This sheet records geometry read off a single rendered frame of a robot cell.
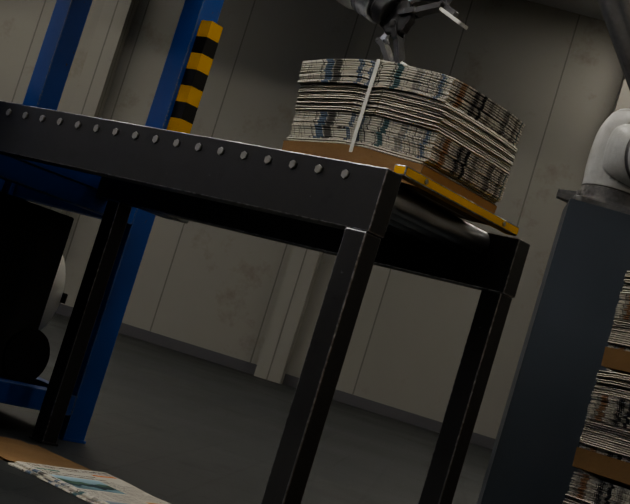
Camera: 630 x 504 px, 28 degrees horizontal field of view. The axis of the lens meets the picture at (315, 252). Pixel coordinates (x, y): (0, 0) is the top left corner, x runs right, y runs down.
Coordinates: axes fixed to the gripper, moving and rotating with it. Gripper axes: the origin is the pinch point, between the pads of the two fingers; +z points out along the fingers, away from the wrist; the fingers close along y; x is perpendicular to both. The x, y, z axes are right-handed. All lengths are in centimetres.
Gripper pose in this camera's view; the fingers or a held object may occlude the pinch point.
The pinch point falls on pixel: (440, 50)
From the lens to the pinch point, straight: 263.3
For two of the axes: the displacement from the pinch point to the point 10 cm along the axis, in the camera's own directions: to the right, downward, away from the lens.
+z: 5.5, 5.7, -6.1
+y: -5.8, 7.9, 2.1
